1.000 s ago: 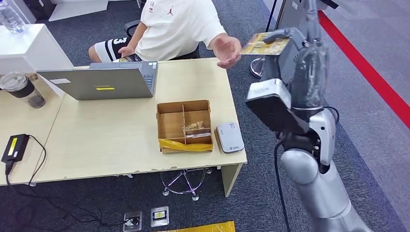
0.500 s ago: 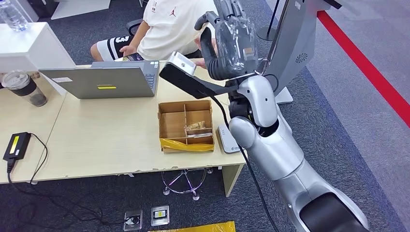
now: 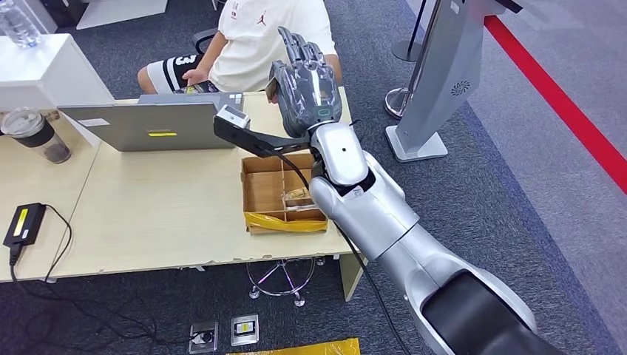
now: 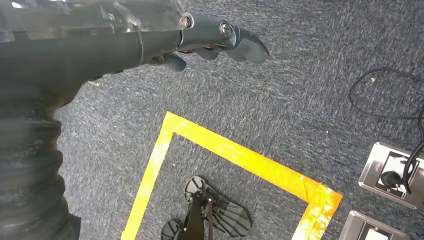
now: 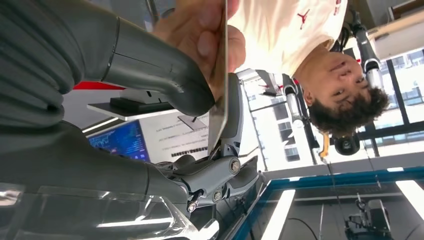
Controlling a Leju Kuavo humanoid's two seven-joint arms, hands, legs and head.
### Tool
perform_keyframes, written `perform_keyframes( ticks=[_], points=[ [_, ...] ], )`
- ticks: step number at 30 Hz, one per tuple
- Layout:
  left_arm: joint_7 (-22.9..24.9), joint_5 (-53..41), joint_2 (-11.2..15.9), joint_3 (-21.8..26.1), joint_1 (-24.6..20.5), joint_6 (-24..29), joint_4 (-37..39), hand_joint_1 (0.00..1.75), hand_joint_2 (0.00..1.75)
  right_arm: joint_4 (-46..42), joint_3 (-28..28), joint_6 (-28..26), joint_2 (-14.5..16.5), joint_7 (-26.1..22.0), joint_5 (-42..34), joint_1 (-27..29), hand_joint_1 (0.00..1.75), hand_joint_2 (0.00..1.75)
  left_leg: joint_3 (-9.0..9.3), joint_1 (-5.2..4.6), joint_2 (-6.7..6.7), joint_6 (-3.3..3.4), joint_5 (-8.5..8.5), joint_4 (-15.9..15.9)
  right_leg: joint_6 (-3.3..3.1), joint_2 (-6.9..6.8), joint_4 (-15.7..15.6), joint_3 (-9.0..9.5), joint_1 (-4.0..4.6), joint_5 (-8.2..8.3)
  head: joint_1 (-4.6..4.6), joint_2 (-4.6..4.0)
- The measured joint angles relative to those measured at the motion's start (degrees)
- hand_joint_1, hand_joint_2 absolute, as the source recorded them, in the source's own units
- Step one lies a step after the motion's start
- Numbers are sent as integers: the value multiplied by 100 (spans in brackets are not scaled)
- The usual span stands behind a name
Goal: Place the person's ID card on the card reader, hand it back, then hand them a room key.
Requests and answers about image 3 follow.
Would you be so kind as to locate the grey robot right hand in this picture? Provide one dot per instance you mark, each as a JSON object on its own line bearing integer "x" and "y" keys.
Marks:
{"x": 308, "y": 93}

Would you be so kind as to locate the person's right hand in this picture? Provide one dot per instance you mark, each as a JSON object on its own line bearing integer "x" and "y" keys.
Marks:
{"x": 196, "y": 77}

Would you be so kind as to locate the black smartphone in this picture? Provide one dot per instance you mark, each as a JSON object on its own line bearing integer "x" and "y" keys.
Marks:
{"x": 198, "y": 89}

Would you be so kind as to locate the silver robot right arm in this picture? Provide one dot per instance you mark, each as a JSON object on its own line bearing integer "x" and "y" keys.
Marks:
{"x": 382, "y": 220}

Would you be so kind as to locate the person's left forearm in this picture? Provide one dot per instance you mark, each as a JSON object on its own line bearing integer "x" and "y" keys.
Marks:
{"x": 333, "y": 68}

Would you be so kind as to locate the person's right forearm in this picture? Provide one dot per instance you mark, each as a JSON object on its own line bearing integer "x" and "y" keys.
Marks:
{"x": 213, "y": 51}

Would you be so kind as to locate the person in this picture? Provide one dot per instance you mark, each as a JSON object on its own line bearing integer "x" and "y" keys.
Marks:
{"x": 264, "y": 49}

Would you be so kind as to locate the black card reader yellow label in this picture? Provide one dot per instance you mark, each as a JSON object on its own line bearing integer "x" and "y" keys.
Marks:
{"x": 24, "y": 224}

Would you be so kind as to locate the black office chair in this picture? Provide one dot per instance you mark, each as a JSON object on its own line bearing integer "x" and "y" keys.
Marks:
{"x": 205, "y": 34}

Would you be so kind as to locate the grey laptop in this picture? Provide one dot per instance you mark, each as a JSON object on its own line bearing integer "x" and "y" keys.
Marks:
{"x": 147, "y": 127}

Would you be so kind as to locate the chrome stanchion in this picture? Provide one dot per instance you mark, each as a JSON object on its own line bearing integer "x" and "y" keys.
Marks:
{"x": 394, "y": 105}

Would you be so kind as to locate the white platform board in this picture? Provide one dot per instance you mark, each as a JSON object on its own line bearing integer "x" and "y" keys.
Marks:
{"x": 122, "y": 12}

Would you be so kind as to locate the grey stanchion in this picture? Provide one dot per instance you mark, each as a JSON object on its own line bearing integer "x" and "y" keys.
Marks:
{"x": 404, "y": 51}

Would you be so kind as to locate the cardboard box with dividers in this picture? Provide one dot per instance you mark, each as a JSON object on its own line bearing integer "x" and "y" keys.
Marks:
{"x": 264, "y": 191}

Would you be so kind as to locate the crumpled yellow tape strip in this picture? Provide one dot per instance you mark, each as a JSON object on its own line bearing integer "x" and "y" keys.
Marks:
{"x": 284, "y": 224}

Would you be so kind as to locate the grey kiosk stand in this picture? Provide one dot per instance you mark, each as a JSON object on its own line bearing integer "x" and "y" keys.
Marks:
{"x": 441, "y": 73}

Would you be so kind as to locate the dark cabinet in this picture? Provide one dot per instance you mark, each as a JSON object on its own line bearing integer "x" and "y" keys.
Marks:
{"x": 61, "y": 12}

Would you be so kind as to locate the white cabinet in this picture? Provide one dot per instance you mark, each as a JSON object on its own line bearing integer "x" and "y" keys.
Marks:
{"x": 44, "y": 73}

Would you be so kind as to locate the plastic cup with lid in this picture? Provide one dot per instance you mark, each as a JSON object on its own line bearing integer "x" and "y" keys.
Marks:
{"x": 34, "y": 138}

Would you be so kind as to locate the chrome stool base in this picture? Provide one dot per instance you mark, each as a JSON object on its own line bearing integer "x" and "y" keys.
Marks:
{"x": 282, "y": 268}

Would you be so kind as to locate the clear water bottle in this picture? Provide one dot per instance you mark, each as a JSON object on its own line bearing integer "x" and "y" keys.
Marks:
{"x": 17, "y": 24}

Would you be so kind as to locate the silver floor socket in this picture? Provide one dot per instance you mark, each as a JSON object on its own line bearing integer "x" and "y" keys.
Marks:
{"x": 244, "y": 330}

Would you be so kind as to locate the floor socket with plug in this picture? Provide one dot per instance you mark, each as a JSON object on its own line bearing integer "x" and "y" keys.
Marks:
{"x": 203, "y": 338}

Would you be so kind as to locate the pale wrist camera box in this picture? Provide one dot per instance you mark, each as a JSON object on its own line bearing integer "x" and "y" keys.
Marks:
{"x": 232, "y": 116}

